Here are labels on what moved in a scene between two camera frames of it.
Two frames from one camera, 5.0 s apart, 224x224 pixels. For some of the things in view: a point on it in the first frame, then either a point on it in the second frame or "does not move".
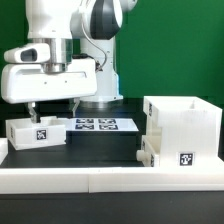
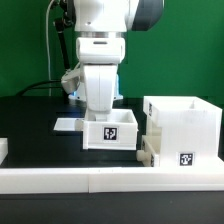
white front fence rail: (107, 180) does not move
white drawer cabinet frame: (190, 131) does not move
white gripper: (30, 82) → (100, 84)
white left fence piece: (4, 149) does not move
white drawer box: (25, 134) → (120, 132)
